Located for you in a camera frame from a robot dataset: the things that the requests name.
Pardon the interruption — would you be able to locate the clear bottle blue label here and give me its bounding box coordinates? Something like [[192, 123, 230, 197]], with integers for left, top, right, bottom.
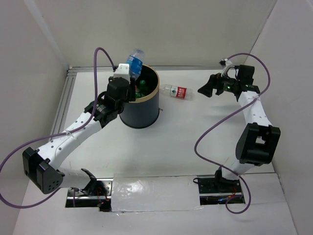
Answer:
[[127, 48, 145, 80]]

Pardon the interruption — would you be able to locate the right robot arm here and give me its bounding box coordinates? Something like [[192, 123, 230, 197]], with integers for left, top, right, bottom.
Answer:
[[198, 65, 281, 193]]

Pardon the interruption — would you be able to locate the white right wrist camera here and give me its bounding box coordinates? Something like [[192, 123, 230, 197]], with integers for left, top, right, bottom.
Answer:
[[219, 58, 233, 76]]

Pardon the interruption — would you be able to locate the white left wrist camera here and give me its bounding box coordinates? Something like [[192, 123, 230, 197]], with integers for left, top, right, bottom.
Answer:
[[113, 63, 130, 82]]

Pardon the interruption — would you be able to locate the green bottle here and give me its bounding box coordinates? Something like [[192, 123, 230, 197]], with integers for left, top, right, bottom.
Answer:
[[135, 80, 148, 98]]

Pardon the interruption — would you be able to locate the aluminium frame rail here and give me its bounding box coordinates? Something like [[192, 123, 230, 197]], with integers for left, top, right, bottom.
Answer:
[[38, 65, 242, 178]]

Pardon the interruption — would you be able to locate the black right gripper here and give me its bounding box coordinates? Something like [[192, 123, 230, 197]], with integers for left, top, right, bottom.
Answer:
[[198, 69, 240, 97]]

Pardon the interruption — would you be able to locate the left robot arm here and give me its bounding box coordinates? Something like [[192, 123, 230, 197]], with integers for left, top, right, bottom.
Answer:
[[22, 77, 135, 195]]

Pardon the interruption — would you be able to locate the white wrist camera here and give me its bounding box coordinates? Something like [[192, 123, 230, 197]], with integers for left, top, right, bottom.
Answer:
[[113, 63, 130, 82], [219, 58, 233, 76]]

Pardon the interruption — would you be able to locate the black bin gold rim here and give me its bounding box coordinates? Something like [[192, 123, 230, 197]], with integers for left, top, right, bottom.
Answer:
[[120, 65, 159, 129]]

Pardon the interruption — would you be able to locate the clear bottle red label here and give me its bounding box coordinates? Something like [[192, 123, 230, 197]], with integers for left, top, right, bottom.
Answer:
[[159, 84, 193, 100]]

